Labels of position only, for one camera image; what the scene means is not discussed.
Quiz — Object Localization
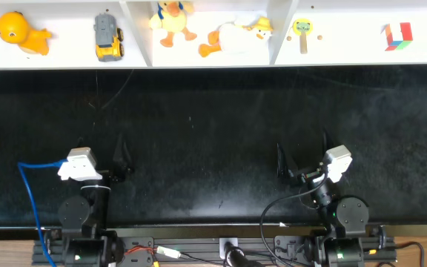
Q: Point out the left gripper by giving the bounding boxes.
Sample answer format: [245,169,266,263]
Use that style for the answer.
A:
[76,133,133,186]

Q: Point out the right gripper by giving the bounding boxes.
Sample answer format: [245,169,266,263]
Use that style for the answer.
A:
[276,128,335,186]

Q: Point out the grey and yellow toy truck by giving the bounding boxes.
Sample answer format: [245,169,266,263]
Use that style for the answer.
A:
[93,13,125,62]

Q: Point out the yellow wooden rattle drum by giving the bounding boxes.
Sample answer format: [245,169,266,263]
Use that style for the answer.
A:
[286,18,324,56]

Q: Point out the many-coloured puzzle cube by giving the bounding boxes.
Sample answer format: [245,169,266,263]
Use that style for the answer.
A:
[380,22,414,52]

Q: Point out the white shelf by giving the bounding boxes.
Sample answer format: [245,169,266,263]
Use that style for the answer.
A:
[0,0,427,71]

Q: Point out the white plush duck with hat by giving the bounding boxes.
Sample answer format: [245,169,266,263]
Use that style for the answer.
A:
[198,15,274,59]

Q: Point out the yellow plush duck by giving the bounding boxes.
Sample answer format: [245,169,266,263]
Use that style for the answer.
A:
[148,1,199,48]

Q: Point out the yellow rubber duck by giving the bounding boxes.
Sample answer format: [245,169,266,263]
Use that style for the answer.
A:
[0,10,53,56]

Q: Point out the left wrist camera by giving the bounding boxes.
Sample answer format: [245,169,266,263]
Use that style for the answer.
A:
[57,147,103,182]

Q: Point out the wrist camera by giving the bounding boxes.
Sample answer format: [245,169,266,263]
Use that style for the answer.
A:
[57,147,103,182]
[322,145,354,184]

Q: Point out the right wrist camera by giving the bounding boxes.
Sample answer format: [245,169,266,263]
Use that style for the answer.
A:
[322,145,354,184]

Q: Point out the black cable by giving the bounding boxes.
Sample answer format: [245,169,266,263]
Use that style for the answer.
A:
[259,170,329,267]

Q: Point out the blue cable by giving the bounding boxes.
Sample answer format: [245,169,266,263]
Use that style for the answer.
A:
[16,159,68,267]

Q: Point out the mounting rail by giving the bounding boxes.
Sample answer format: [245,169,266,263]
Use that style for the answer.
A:
[31,225,426,267]

